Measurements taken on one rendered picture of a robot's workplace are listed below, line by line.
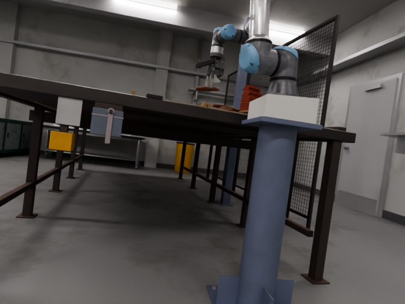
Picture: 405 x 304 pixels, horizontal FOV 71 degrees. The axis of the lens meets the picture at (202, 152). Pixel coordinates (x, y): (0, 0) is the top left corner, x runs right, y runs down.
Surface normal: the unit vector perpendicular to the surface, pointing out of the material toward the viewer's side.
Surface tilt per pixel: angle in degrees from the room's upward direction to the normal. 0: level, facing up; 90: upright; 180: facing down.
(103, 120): 90
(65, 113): 90
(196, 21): 90
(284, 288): 90
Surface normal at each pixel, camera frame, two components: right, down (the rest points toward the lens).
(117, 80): 0.15, 0.04
